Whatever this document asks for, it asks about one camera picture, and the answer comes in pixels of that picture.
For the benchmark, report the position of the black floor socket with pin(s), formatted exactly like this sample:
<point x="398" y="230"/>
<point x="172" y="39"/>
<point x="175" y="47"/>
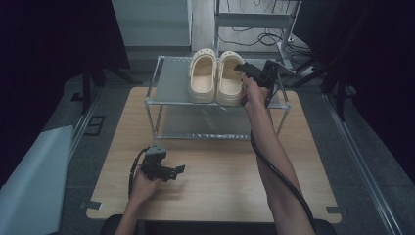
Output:
<point x="94" y="125"/>

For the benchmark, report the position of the person's right hand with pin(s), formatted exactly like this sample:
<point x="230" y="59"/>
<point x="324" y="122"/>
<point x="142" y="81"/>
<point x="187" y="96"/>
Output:
<point x="254" y="94"/>

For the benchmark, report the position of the cream clog shoe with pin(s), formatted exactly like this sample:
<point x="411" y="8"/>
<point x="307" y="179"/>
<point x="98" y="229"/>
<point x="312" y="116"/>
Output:
<point x="229" y="81"/>
<point x="202" y="76"/>

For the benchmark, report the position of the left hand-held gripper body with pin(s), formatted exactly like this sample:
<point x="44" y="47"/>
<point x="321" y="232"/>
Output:
<point x="155" y="163"/>

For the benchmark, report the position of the metal floor rail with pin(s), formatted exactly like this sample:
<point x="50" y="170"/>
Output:
<point x="83" y="124"/>
<point x="362" y="163"/>

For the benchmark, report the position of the grey tape strip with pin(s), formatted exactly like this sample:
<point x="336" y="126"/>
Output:
<point x="91" y="205"/>
<point x="336" y="210"/>

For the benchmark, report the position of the person's left hand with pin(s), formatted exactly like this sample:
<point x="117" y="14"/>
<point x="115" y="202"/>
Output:
<point x="143" y="187"/>

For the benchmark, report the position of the white cabinet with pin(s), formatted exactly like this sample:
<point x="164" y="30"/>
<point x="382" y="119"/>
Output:
<point x="151" y="23"/>

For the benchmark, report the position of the white board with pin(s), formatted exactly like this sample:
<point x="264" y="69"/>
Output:
<point x="32" y="182"/>

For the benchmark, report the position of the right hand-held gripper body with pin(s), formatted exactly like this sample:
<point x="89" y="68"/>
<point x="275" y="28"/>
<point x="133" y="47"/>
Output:
<point x="272" y="73"/>

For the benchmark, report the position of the black tripod stand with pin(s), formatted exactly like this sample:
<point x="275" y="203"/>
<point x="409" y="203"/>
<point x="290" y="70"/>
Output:
<point x="98" y="78"/>
<point x="326" y="75"/>

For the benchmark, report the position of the metal frame stand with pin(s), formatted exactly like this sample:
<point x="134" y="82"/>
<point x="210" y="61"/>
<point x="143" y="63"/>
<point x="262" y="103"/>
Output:
<point x="254" y="19"/>

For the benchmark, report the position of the black curtain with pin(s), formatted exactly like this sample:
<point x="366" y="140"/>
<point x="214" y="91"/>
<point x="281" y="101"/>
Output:
<point x="375" y="65"/>
<point x="49" y="65"/>

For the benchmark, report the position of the metal shoe rack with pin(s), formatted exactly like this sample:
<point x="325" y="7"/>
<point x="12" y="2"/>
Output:
<point x="173" y="84"/>

